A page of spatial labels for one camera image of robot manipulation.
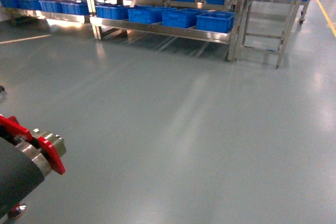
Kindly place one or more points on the stainless steel shelf rack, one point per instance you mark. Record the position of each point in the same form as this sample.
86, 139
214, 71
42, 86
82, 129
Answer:
168, 28

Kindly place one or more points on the blue bin rightmost front row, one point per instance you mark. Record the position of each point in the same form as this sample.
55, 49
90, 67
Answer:
221, 22

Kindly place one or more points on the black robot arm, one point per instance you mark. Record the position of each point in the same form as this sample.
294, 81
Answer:
20, 173

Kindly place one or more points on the stainless steel side table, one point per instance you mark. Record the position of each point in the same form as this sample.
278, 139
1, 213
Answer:
266, 26

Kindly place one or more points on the blue bin on left rack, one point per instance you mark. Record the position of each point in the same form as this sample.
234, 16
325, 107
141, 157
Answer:
75, 8

